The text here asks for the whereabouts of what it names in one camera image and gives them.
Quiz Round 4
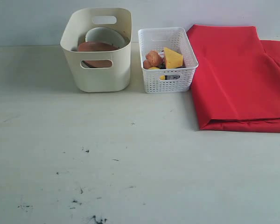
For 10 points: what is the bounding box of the yellow lemon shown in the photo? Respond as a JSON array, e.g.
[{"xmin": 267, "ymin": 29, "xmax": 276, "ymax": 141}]
[{"xmin": 149, "ymin": 67, "xmax": 166, "ymax": 80}]

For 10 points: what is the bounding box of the blue white milk carton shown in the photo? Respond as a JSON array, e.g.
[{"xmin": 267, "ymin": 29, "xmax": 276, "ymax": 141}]
[{"xmin": 159, "ymin": 62, "xmax": 180, "ymax": 80}]

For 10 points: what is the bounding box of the brown egg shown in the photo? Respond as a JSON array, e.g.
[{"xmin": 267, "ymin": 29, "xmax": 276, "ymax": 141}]
[{"xmin": 143, "ymin": 59, "xmax": 152, "ymax": 70}]

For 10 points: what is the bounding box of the bread piece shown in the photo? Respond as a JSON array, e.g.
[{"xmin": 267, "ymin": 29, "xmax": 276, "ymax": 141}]
[{"xmin": 145, "ymin": 50, "xmax": 163, "ymax": 67}]

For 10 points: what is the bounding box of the yellow cheese wedge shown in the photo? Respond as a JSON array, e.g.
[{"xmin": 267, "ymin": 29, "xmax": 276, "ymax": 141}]
[{"xmin": 164, "ymin": 47, "xmax": 183, "ymax": 69}]

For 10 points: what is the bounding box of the white ceramic bowl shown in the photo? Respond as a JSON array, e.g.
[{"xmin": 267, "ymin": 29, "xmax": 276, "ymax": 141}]
[{"xmin": 85, "ymin": 27, "xmax": 126, "ymax": 48}]

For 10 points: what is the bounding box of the brown wooden plate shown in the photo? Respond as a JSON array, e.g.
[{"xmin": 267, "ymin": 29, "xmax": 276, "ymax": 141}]
[{"xmin": 77, "ymin": 42, "xmax": 118, "ymax": 69}]

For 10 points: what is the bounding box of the red tablecloth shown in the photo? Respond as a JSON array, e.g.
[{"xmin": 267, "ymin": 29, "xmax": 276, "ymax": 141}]
[{"xmin": 187, "ymin": 25, "xmax": 280, "ymax": 133}]

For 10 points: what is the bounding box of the white perforated plastic basket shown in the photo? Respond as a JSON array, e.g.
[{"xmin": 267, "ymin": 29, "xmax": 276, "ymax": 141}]
[{"xmin": 138, "ymin": 27, "xmax": 198, "ymax": 93}]

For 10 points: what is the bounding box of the cream plastic bin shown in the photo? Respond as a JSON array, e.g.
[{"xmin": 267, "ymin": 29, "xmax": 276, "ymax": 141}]
[{"xmin": 60, "ymin": 7, "xmax": 132, "ymax": 92}]

